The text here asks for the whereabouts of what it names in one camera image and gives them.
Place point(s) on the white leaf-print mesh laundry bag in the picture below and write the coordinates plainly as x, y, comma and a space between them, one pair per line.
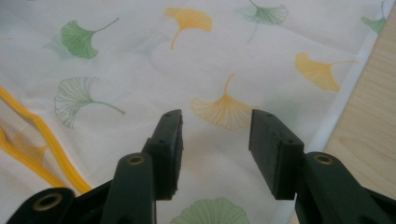
186, 71

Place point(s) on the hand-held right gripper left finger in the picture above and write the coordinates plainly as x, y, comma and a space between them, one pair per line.
163, 161

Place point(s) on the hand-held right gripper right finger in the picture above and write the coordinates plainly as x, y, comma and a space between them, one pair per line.
277, 161

